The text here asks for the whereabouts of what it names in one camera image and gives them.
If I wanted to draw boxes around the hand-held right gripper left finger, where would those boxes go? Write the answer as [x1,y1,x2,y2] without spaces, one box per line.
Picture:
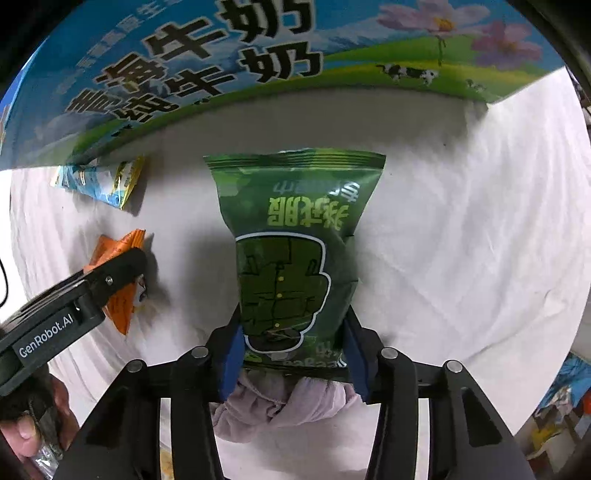
[54,310,245,480]

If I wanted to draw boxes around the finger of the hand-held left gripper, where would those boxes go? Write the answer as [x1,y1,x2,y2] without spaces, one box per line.
[74,247,149,320]

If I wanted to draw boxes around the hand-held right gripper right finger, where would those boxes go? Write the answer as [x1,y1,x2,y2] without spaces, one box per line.
[341,305,537,480]

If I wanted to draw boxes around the orange snack packet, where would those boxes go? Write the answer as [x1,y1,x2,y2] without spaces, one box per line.
[87,229,147,336]

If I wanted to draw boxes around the green snack bag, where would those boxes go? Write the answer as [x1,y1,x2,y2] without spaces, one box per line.
[203,148,387,383]

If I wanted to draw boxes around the person's left hand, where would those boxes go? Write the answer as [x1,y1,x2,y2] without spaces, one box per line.
[0,364,71,472]

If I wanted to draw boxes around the lilac cloth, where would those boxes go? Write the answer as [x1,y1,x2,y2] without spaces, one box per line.
[211,369,363,443]

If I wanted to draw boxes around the blue and yellow snack packet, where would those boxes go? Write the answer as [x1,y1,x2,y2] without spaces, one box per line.
[50,154,146,211]

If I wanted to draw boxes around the clear plastic packet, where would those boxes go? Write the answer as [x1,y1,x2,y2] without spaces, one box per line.
[31,440,64,480]

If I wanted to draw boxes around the white bed sheet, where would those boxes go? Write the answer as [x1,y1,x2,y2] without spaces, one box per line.
[9,67,591,480]

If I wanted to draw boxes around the colourful printed bag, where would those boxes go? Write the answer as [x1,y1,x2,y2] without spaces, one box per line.
[530,352,591,459]

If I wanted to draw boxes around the blue printed cardboard box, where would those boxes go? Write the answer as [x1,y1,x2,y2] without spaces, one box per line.
[0,0,566,171]

